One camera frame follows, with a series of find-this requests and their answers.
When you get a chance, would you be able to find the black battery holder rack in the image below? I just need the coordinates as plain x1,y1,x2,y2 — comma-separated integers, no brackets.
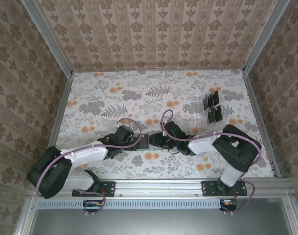
194,89,234,125

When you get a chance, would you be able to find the grey metal panel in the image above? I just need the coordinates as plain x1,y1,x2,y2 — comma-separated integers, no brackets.
15,195,298,235

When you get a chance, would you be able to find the aluminium mounting rail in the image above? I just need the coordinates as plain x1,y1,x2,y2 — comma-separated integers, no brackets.
28,178,296,196

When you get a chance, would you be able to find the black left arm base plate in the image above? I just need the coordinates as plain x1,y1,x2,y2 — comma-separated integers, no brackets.
72,181,115,198

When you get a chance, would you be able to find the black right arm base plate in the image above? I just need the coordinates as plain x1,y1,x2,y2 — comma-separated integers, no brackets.
202,180,248,197

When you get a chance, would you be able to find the grey slotted cable duct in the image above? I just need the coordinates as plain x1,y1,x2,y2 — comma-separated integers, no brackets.
37,198,238,209

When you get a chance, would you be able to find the aluminium table side rail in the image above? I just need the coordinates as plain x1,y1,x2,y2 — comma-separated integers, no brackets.
243,72,281,178
38,73,74,179

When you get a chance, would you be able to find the aluminium frame post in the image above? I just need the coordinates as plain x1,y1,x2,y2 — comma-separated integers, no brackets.
243,0,291,74
21,0,74,76

